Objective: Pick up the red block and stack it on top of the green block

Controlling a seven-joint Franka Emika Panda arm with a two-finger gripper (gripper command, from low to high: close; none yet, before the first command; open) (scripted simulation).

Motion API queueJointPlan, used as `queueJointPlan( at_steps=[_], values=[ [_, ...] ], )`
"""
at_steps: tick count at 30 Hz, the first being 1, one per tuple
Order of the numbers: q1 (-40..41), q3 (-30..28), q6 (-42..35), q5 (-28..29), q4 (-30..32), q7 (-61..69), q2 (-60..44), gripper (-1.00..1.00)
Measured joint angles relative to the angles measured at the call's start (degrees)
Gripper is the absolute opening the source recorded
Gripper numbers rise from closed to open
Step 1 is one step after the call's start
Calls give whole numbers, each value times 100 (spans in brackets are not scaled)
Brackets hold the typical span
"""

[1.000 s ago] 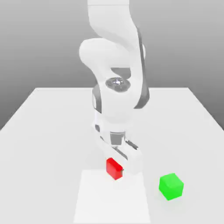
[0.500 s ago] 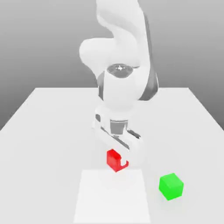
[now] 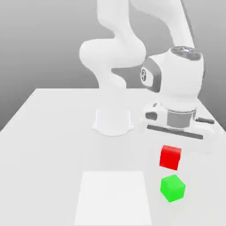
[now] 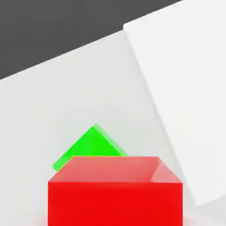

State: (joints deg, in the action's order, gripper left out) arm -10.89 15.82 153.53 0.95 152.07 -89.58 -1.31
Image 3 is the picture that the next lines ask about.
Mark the small green cube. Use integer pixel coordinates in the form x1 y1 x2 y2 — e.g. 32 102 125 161
160 174 186 203

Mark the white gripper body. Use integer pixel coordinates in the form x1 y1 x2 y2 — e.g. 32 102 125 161
142 121 216 154

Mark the small red cube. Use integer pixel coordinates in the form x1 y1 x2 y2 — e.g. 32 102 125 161
159 145 182 171

